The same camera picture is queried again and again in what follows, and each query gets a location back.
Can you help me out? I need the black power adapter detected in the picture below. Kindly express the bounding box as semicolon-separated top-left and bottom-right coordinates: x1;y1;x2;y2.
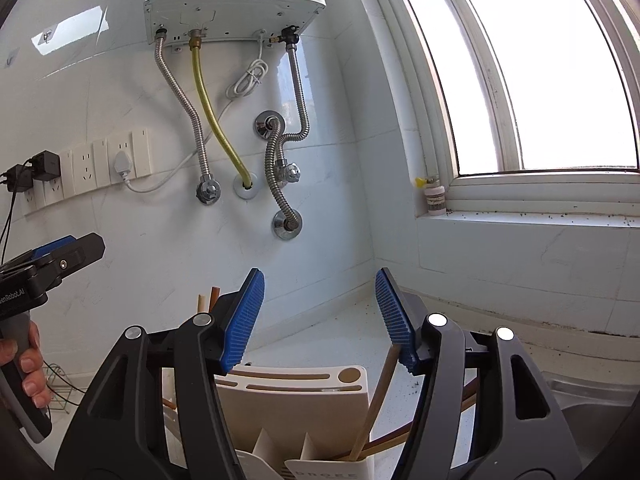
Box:
28;151;62;182
1;162;34;193

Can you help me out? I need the left corrugated metal hose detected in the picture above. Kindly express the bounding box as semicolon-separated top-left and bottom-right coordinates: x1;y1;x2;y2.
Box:
152;27;222;207

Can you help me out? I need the corrugated metal hose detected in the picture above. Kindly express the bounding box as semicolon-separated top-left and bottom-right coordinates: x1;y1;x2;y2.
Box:
152;27;222;207
252;27;312;241

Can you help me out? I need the beige plastic utensil holder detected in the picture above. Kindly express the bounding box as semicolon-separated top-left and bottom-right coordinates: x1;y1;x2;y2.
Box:
216;365;375;479

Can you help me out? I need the wall hook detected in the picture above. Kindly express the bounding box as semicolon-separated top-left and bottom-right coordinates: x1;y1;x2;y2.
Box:
32;6;110;55

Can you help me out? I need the person left hand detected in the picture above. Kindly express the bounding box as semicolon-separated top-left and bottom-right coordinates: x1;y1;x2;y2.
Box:
0;322;51;408

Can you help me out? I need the yellow gas hose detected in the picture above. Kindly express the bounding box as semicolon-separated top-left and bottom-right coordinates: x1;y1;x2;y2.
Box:
186;29;262;201

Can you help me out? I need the right corrugated metal hose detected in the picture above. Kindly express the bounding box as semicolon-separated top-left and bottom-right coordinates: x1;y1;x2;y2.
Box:
252;27;312;241

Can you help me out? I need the black cable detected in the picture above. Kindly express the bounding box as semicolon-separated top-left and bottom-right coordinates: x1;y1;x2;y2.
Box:
0;186;19;266

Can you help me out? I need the black power adapter right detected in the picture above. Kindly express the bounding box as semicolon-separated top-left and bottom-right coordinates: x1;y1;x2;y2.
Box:
28;151;62;182

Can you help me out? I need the stainless steel sink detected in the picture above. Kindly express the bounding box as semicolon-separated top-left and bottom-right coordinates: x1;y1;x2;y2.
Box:
544;374;639;443

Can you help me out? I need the light wooden chopstick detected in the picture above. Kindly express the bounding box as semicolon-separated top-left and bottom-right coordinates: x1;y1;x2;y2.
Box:
347;344;401;462

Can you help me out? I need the dark brown chopstick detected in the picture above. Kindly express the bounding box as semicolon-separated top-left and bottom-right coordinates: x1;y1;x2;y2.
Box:
208;286;220;313
196;295;208;313
358;377;480;460

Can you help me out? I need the white gas water heater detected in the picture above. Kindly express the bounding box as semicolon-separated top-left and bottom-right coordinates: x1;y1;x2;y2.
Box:
143;0;328;51

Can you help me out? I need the white plug with cord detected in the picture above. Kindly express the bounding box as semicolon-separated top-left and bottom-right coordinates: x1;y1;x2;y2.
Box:
113;29;257;205

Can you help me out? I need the small jar on windowsill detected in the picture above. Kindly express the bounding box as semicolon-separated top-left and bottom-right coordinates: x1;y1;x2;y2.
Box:
414;177;447;216

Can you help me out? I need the white window frame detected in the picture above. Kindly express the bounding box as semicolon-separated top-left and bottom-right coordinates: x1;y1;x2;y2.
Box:
385;0;639;228

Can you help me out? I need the metal wire rack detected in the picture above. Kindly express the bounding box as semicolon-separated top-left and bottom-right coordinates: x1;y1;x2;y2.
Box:
44;363;78;414

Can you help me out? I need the black power adapter left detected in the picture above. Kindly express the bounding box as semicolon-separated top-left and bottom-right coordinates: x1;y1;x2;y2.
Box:
1;162;34;193

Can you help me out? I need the white wall socket strip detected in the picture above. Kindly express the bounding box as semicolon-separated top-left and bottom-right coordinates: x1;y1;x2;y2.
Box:
17;128;153;216

